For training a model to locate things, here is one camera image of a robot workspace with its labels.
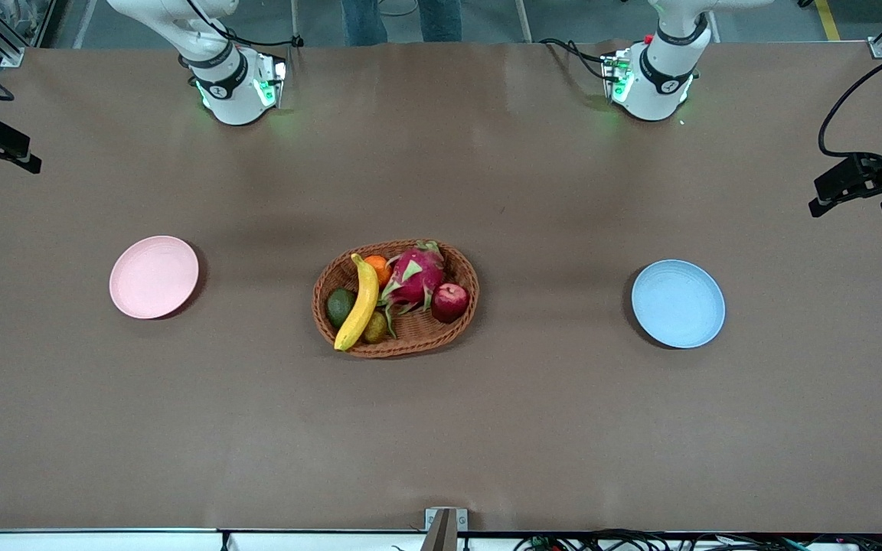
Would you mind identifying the brown wicker basket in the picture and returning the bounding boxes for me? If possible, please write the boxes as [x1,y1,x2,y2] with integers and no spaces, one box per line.
[312,239,481,359]

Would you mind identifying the pink dragon fruit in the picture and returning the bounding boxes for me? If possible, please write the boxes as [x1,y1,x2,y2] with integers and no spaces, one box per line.
[378,240,447,339]

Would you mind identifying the blue round plate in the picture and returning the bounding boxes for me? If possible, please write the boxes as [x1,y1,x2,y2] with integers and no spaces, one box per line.
[631,259,727,350]

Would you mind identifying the tangled cable bundle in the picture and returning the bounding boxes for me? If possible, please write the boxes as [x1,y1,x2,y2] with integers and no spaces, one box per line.
[514,528,882,551]

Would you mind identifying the green avocado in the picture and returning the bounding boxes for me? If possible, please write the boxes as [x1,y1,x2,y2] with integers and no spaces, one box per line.
[325,287,357,330]

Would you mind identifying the person legs in jeans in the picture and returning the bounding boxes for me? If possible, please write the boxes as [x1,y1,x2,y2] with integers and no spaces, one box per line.
[341,0,462,45]

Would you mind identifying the black left base cable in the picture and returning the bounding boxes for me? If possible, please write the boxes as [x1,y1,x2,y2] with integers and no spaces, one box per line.
[539,37,612,82]

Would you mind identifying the black right base cable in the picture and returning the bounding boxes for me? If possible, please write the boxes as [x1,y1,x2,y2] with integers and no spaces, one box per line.
[185,0,305,49]

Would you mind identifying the metal table edge bracket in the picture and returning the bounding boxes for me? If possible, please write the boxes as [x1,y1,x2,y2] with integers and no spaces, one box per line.
[420,507,469,551]

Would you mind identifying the red apple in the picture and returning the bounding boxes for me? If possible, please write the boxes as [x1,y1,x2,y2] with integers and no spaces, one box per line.
[431,282,471,324]

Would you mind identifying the yellow banana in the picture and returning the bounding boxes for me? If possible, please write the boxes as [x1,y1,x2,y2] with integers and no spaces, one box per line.
[334,253,381,353]

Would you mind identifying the orange tangerine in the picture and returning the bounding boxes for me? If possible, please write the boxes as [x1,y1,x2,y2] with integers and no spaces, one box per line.
[364,254,394,289]

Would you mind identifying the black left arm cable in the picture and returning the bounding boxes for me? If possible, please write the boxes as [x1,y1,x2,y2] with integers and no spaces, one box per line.
[818,37,882,159]

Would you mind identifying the black base cable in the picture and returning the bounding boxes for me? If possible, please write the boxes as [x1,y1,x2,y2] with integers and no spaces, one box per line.
[185,0,305,49]
[539,37,612,82]

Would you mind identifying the pink round plate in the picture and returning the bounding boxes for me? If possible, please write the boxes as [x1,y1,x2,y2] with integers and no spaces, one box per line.
[109,235,201,320]

